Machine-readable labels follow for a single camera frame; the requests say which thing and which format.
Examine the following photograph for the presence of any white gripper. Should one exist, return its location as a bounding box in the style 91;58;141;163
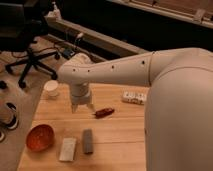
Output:
69;83;95;113

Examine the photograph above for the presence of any orange ceramic bowl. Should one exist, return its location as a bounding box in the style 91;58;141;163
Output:
26;124;54;152

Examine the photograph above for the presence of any grey rectangular block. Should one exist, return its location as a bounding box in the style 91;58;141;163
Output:
82;129;93;154

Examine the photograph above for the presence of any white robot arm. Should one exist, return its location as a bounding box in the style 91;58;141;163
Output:
58;48;213;171

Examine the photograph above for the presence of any black office chair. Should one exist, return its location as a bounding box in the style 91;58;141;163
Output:
0;0;60;88

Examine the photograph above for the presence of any white spray bottle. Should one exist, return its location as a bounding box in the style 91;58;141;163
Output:
47;1;61;19

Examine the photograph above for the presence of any black and white sneaker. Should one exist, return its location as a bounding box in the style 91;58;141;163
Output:
6;103;19;130

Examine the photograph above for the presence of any white paper cup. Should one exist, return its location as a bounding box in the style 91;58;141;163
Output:
44;80;59;97

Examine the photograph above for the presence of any white patterned box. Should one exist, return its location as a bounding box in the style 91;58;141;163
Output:
121;92;147;105

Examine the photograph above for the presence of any white sponge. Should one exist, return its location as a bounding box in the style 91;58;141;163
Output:
59;138;77;162

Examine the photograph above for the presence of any power strip with cables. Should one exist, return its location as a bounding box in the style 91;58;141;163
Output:
59;32;85;60

